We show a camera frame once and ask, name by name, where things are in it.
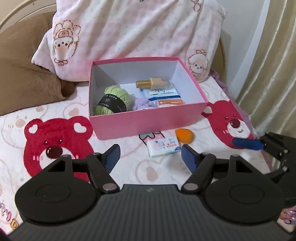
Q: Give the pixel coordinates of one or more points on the clear plastic orange-label box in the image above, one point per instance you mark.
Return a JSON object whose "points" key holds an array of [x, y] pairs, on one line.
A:
{"points": [[170, 102]]}

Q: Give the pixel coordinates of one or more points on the white tissue packet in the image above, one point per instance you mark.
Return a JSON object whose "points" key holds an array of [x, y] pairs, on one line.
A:
{"points": [[161, 146]]}

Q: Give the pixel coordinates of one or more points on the blue and white packet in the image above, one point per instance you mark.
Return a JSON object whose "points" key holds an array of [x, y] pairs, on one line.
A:
{"points": [[161, 94]]}

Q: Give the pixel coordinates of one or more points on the beige curtain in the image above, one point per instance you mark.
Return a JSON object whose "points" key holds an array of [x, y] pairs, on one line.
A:
{"points": [[272, 69]]}

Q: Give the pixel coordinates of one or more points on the orange makeup sponge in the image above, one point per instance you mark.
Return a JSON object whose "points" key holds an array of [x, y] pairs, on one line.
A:
{"points": [[185, 135]]}

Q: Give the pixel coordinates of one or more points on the gold-capped beige bottle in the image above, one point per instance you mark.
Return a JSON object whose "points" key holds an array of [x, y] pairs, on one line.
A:
{"points": [[157, 83]]}

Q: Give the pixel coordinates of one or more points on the purple plush toy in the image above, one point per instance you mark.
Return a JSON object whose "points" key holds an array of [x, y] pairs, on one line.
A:
{"points": [[142, 103]]}

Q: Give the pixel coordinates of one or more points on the green yarn ball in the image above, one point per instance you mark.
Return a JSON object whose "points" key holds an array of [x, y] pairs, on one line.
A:
{"points": [[115, 92]]}

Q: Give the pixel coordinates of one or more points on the red bear printed blanket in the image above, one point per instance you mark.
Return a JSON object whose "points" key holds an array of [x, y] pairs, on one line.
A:
{"points": [[138, 166]]}

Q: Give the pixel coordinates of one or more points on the pink printed pillow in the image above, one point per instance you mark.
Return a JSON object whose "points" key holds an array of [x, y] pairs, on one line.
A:
{"points": [[138, 30]]}

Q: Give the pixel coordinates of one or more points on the pink cardboard box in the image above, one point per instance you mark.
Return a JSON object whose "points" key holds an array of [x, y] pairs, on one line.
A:
{"points": [[138, 122]]}

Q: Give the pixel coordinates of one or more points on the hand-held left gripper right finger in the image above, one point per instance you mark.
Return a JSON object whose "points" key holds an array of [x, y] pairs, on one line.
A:
{"points": [[188, 157]]}

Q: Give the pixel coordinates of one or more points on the brown pillow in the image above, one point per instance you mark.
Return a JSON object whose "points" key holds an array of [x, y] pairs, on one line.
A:
{"points": [[23, 69]]}

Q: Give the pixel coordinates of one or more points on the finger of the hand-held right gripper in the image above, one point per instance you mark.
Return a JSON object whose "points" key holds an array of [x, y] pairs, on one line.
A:
{"points": [[281, 163], [247, 144]]}

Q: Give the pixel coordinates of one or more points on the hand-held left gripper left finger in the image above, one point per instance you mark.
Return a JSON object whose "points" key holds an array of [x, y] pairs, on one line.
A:
{"points": [[112, 156]]}

